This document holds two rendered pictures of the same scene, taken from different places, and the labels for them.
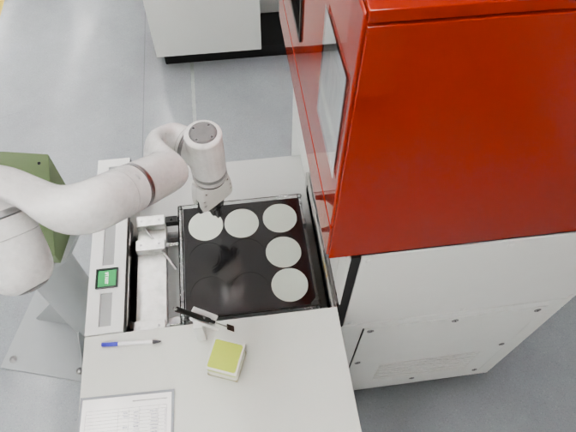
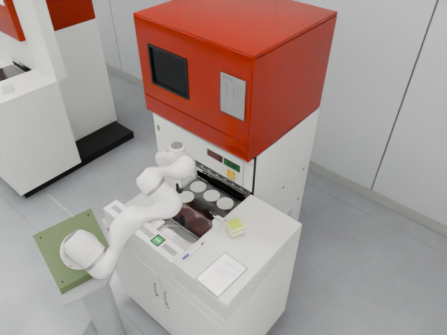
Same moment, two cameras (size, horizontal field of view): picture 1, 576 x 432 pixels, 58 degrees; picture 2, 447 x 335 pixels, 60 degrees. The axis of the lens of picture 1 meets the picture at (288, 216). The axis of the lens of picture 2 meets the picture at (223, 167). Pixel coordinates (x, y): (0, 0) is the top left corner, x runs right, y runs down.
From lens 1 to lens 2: 1.22 m
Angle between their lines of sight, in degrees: 31
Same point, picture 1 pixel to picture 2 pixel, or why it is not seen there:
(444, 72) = (268, 68)
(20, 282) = (179, 203)
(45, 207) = (177, 168)
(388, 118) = (259, 88)
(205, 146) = (181, 148)
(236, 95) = (84, 191)
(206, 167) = not seen: hidden behind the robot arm
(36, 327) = not seen: outside the picture
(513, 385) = (308, 225)
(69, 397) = not seen: outside the picture
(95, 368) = (188, 267)
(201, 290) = (195, 225)
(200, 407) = (239, 250)
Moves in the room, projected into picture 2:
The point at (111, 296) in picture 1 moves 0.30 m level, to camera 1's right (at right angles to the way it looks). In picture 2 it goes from (165, 244) to (212, 216)
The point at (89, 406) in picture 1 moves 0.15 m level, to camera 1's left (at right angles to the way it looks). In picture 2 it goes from (201, 278) to (174, 296)
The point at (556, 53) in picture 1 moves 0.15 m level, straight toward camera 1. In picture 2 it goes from (287, 54) to (296, 68)
